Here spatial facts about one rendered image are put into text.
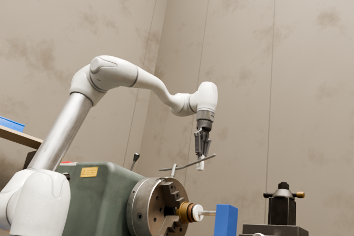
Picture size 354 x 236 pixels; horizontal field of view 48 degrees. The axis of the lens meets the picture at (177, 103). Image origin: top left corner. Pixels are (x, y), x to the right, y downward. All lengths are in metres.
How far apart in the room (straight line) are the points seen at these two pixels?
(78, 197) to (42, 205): 0.61
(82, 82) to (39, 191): 0.56
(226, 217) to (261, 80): 3.28
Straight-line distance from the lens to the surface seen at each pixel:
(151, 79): 1.75
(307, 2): 5.01
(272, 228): 1.47
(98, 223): 1.79
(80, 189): 1.93
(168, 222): 1.81
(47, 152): 1.60
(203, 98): 1.97
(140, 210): 1.78
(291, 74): 4.59
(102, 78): 1.63
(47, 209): 1.33
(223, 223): 1.67
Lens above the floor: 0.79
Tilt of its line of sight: 24 degrees up
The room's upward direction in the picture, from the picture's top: 9 degrees clockwise
